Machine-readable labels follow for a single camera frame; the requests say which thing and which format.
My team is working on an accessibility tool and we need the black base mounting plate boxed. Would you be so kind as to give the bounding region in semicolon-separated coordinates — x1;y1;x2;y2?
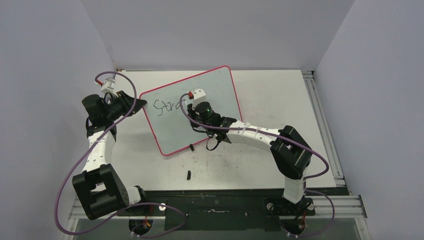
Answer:
116;188;319;232

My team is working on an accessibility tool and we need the aluminium rail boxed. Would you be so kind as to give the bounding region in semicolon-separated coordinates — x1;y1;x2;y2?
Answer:
68;195;368;220
301;70;346;187

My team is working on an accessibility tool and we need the aluminium front rail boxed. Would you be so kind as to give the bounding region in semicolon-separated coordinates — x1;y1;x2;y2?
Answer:
68;195;368;220

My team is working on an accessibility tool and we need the pink framed whiteboard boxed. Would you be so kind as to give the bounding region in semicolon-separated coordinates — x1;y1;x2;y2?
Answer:
139;65;243;156

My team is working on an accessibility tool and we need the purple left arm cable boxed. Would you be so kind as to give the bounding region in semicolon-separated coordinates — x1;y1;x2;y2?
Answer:
53;71;188;239

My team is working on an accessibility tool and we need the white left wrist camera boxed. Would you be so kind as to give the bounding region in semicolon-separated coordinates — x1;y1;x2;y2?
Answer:
100;77;119;98

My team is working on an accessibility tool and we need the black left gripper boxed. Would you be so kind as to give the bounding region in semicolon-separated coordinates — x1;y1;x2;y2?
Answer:
104;90;146;121

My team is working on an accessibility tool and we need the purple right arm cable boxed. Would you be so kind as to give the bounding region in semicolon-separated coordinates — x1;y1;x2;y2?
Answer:
178;92;335;238

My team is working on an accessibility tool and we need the aluminium rail right side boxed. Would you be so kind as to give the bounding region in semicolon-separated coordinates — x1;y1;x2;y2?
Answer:
301;70;346;187

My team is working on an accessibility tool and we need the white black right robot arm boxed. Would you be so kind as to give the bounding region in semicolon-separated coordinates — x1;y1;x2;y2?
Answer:
187;101;312;214

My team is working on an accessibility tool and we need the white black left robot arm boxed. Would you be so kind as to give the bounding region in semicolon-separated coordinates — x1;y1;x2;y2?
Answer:
72;91;149;220

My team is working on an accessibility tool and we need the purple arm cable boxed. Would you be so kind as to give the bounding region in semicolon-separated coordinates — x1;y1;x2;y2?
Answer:
53;71;188;239
178;92;335;238

